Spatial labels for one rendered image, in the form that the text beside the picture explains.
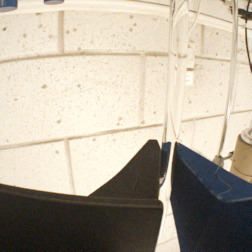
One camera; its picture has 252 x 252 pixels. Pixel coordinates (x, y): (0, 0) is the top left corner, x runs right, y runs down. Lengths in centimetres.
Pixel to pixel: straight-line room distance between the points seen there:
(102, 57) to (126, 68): 8
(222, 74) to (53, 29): 60
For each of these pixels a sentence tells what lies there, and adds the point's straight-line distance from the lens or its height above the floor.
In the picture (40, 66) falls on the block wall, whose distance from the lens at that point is 52.
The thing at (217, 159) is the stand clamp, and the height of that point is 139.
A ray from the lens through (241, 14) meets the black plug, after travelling 74.
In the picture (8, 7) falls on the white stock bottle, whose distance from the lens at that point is 37.
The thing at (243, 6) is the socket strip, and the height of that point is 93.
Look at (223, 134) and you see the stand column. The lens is 58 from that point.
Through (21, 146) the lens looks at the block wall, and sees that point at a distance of 58.
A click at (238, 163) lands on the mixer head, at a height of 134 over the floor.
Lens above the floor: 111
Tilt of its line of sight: 21 degrees up
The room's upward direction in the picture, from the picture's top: 179 degrees counter-clockwise
